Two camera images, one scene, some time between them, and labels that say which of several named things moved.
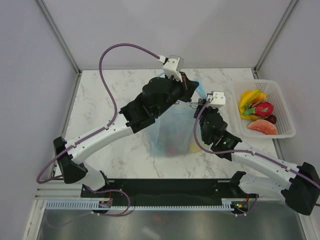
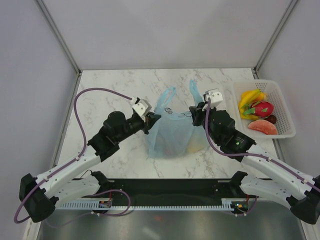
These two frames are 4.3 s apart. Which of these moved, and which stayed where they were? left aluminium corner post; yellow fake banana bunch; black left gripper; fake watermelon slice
Moved: black left gripper
Stayed: yellow fake banana bunch; fake watermelon slice; left aluminium corner post
